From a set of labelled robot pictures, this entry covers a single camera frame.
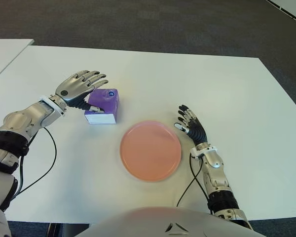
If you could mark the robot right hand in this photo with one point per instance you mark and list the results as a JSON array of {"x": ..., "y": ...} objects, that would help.
[{"x": 197, "y": 130}]

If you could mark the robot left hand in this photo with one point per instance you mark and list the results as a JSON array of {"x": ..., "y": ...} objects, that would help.
[{"x": 74, "y": 87}]

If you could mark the purple tissue paper pack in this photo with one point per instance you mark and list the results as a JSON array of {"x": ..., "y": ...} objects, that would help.
[{"x": 106, "y": 108}]

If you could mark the robot right arm silver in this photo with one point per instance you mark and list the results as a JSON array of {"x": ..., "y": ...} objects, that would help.
[{"x": 212, "y": 160}]

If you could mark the robot left arm silver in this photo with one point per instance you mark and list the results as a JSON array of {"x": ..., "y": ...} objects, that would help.
[{"x": 27, "y": 118}]

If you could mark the pink round plate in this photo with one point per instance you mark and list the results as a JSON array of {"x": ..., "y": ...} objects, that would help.
[{"x": 150, "y": 150}]

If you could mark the white side table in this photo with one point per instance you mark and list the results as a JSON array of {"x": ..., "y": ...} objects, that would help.
[{"x": 3, "y": 54}]

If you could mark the silver robot torso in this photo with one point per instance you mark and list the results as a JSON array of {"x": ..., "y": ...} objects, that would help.
[{"x": 150, "y": 222}]

